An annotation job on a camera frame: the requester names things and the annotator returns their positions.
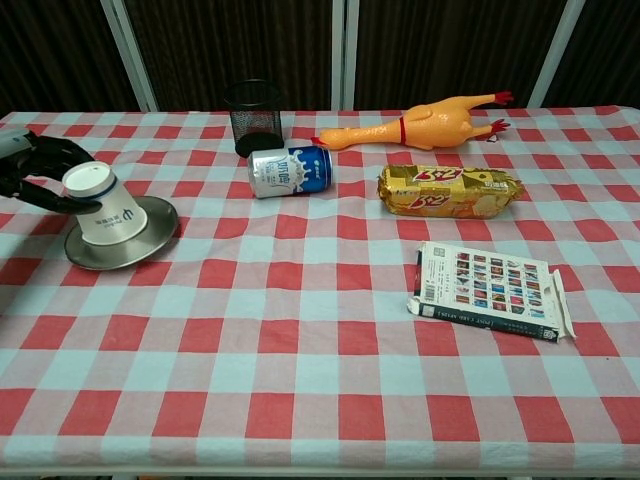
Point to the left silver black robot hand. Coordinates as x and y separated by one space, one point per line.
45 155

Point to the white paper cup blue logo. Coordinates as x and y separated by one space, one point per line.
110 215

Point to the round metal plate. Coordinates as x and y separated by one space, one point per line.
160 220

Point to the dark brown partition panel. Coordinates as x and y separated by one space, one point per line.
225 40
50 50
610 50
450 40

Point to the black mesh pen holder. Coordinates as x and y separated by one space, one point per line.
256 125

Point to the blue white drink can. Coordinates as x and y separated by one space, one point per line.
290 172

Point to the red white checked tablecloth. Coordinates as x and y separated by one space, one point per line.
300 350

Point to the yellow rubber chicken toy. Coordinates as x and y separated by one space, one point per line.
440 122

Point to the yellow biscuit packet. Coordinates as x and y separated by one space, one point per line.
450 195

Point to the white partition post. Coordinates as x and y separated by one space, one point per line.
345 50
129 50
557 50

